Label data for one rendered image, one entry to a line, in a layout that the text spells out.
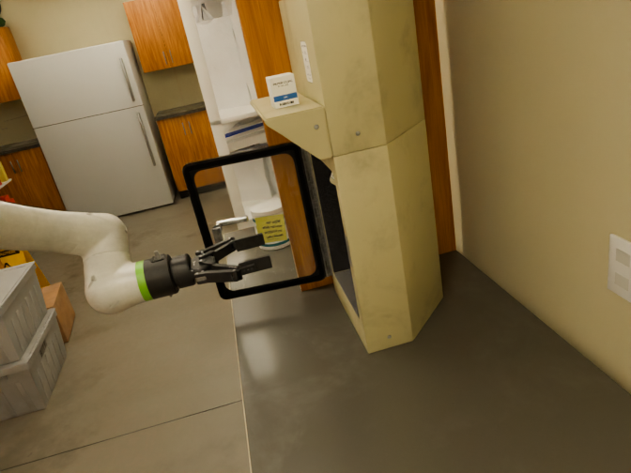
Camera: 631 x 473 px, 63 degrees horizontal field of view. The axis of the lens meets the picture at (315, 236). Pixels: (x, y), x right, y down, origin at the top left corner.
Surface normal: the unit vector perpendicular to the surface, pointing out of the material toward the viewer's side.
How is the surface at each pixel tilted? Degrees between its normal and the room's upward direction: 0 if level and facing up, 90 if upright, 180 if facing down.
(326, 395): 0
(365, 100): 90
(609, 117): 90
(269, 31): 90
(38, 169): 90
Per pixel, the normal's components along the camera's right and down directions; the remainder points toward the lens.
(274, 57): 0.21, 0.36
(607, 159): -0.96, 0.25
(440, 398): -0.18, -0.90
